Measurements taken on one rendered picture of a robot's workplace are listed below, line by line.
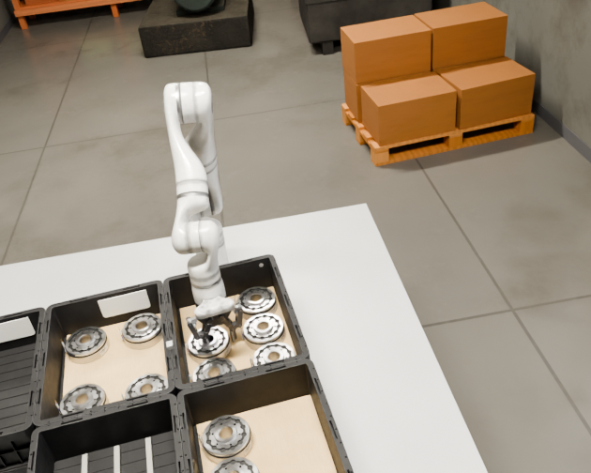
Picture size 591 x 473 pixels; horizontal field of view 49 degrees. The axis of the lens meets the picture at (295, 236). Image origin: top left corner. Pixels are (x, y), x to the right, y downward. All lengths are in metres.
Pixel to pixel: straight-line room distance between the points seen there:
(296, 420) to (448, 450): 0.36
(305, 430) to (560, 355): 1.55
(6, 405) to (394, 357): 0.96
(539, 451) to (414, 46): 2.52
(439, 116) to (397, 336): 2.34
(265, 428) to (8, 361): 0.72
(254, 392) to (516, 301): 1.76
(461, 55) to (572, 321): 1.98
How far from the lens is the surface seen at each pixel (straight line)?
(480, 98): 4.03
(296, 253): 2.10
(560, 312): 2.97
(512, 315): 2.92
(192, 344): 1.62
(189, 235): 1.40
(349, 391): 1.67
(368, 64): 4.05
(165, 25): 6.10
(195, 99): 1.48
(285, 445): 1.42
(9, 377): 1.78
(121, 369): 1.67
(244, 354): 1.61
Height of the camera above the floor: 1.97
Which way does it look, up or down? 36 degrees down
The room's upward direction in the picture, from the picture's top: 7 degrees counter-clockwise
